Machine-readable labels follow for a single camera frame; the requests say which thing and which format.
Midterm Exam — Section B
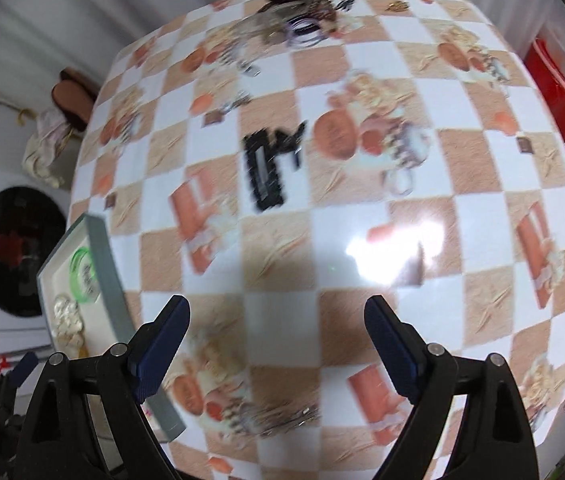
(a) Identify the clear claw clip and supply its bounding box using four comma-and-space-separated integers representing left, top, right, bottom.
242, 4, 293, 37

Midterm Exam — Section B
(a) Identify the purple hair tie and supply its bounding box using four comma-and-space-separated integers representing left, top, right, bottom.
286, 16, 324, 47

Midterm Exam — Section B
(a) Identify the brown butterfly hair clip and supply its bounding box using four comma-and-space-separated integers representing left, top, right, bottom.
307, 0, 338, 24

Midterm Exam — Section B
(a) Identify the white curtain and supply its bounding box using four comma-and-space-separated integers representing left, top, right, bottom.
0, 0, 283, 111

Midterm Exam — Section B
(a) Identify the black claw clip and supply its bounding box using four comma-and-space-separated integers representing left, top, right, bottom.
244, 121, 309, 211

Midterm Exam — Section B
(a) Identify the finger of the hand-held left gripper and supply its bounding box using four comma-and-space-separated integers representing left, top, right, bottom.
10, 351, 39, 386

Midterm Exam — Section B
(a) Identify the brown slipper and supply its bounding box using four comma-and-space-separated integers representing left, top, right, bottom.
51, 81, 94, 131
60, 67, 99, 98

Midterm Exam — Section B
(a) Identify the cream polka dot scrunchie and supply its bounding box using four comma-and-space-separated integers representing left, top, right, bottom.
52, 296, 86, 349

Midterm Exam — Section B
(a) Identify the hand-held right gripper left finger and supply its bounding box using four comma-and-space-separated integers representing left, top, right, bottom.
15, 295, 192, 480

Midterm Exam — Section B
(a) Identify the checkered tablecloth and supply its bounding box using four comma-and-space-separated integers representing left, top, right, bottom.
70, 0, 565, 472

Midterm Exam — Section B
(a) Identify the green translucent bangle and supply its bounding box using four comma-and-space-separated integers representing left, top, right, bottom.
69, 245, 101, 304

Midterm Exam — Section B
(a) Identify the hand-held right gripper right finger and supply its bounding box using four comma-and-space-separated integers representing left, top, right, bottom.
365, 296, 538, 480

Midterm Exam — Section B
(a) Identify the silver carabiner clasp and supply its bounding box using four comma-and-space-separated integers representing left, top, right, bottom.
232, 50, 261, 77

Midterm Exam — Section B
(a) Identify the grey shallow cardboard box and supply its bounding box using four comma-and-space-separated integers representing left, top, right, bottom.
36, 214, 186, 443

